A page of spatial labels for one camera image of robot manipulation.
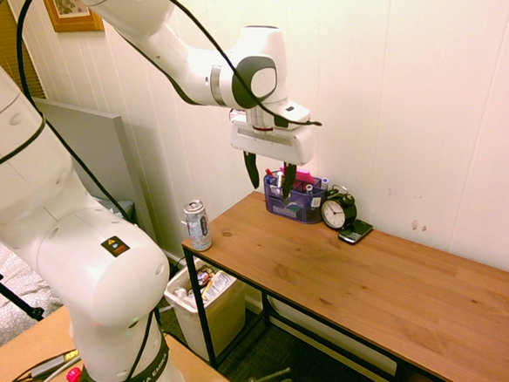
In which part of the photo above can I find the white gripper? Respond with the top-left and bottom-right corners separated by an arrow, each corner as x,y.
228,114 -> 319,209

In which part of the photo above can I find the silver drink can blue print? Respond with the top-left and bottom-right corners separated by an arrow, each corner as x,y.
182,199 -> 214,254

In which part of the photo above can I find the cream plastic trash bin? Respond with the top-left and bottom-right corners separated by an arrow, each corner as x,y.
160,255 -> 252,364

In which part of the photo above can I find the pink sticky note pad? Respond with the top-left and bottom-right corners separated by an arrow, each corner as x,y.
278,162 -> 317,190

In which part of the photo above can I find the purple mesh desk organizer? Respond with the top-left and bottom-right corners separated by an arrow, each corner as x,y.
261,164 -> 331,229

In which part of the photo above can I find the black twin-bell alarm clock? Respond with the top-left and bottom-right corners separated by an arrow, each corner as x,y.
318,182 -> 359,232

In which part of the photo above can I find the black keypad phone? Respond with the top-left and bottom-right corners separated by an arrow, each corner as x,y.
337,218 -> 375,246

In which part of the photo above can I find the white yellow snack bag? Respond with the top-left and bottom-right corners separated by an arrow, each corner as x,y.
198,269 -> 236,302

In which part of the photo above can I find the brown Hello Panda snack bag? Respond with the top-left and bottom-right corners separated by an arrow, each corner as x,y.
195,266 -> 215,289

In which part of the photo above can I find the grey flat board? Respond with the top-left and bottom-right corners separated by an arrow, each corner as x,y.
33,89 -> 157,250

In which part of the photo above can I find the wooden framed picture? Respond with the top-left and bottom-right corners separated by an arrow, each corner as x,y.
42,0 -> 105,36

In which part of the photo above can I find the white quilted bedding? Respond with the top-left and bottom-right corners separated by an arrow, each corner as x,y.
0,226 -> 68,350

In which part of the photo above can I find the black tripod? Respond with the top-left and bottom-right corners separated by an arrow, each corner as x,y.
0,261 -> 46,324

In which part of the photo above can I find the brown window blind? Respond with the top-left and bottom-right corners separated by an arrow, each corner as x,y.
0,0 -> 48,104

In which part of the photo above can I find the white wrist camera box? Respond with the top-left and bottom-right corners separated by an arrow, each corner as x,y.
269,98 -> 313,132

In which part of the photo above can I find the wooden table black metal frame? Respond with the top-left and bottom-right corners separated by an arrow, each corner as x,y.
178,173 -> 509,382

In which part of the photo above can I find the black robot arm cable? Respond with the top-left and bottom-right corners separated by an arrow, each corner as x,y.
12,0 -> 340,382

